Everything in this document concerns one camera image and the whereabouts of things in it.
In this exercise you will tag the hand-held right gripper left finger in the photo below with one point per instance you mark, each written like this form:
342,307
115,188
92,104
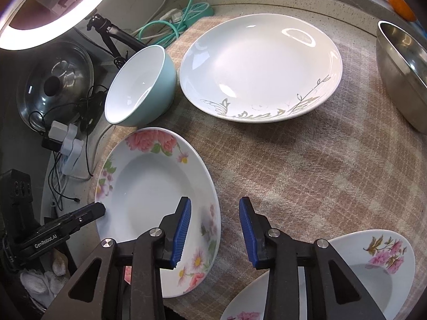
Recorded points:
181,230

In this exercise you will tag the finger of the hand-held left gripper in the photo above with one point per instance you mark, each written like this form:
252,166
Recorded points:
90,210

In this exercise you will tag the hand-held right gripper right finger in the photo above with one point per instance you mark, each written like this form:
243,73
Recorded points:
247,230

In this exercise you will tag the pink floral deep plate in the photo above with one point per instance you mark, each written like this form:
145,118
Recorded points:
367,273
146,186

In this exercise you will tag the person's left hand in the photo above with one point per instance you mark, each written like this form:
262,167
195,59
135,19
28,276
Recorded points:
36,283

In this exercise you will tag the white charger adapters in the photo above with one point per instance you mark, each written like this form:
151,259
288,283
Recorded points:
71,143

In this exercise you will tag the checked pink cloth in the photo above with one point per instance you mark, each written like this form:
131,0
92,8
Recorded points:
300,173

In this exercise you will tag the teal ceramic bowl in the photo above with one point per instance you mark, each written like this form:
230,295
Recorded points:
133,90

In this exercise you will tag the glass pot lid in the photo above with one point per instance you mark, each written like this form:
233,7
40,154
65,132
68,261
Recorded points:
50,83

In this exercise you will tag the large white leaf-print plate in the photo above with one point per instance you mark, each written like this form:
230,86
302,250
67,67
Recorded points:
260,66

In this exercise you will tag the black tripod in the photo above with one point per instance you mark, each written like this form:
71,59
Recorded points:
111,36

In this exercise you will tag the white power plug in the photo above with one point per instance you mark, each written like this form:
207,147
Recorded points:
171,16

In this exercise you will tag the teal extension socket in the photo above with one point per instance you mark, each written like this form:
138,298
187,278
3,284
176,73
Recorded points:
201,15

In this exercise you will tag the large stainless steel bowl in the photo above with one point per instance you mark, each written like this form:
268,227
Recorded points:
403,80

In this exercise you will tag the orange fruit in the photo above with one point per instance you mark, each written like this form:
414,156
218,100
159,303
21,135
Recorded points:
402,6

